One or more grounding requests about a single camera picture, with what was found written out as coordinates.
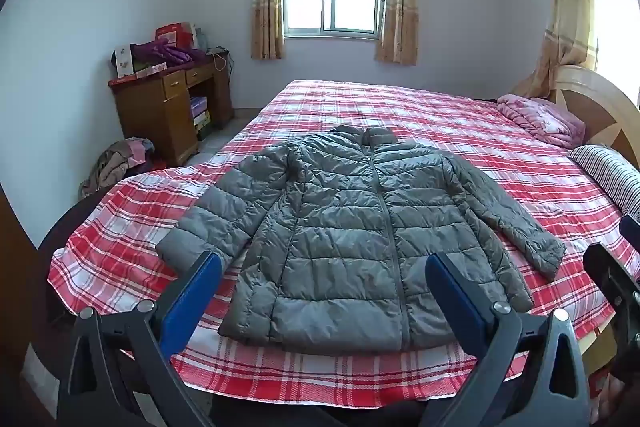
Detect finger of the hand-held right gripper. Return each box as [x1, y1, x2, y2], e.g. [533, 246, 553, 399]
[583, 243, 640, 323]
[619, 216, 640, 253]

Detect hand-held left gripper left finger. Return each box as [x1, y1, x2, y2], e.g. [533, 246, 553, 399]
[57, 251, 224, 427]

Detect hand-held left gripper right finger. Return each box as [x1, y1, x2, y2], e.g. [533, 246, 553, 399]
[425, 253, 591, 427]

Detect grey puffer jacket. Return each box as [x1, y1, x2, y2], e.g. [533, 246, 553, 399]
[155, 124, 567, 354]

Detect pile of clothes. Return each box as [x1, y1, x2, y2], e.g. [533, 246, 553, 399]
[79, 137, 156, 198]

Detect striped pillow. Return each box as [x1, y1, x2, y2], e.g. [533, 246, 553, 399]
[567, 144, 640, 220]

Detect pink quilt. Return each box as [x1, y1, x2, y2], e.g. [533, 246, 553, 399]
[496, 94, 587, 150]

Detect wooden bed headboard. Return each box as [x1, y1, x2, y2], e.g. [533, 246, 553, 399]
[547, 64, 640, 160]

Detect brown wooden door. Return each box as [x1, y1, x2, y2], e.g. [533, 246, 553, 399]
[0, 189, 38, 378]

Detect cardboard box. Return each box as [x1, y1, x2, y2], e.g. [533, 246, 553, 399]
[194, 111, 214, 140]

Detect bed with red plaid sheet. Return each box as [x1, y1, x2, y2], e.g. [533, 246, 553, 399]
[47, 79, 640, 410]

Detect wooden desk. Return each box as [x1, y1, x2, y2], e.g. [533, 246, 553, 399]
[107, 52, 235, 166]

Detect large side window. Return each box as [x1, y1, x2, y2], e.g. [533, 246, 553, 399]
[582, 0, 640, 92]

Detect beige tied curtain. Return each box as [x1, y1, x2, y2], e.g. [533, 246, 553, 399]
[510, 0, 598, 100]

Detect flat red box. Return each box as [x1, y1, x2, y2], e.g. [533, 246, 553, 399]
[109, 62, 168, 86]

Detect purple cloth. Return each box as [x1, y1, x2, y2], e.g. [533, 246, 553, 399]
[131, 39, 207, 70]

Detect white box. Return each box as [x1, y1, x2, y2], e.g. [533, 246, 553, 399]
[114, 46, 136, 78]

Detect red box on desk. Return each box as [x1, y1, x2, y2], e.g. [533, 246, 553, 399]
[155, 22, 195, 50]

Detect black cable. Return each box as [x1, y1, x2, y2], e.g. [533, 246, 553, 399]
[206, 46, 235, 74]

